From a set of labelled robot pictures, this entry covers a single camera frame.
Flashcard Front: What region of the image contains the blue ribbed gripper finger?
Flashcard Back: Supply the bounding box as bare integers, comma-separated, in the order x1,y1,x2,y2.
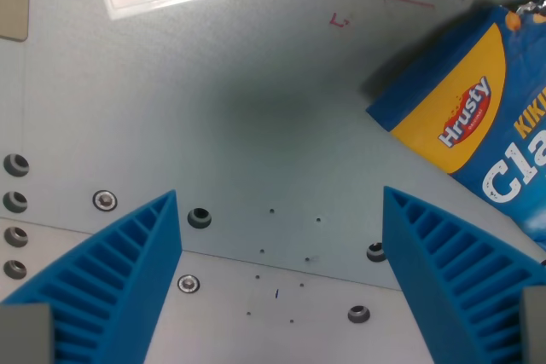
381,186,546,364
0,189,183,364

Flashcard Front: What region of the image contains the silver hex bolt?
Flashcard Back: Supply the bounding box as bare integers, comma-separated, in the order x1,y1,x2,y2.
92,189,119,213
177,273,201,296

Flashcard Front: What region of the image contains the blue Hrusty snack bag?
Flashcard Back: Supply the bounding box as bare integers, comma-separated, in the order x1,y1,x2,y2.
365,0,546,251

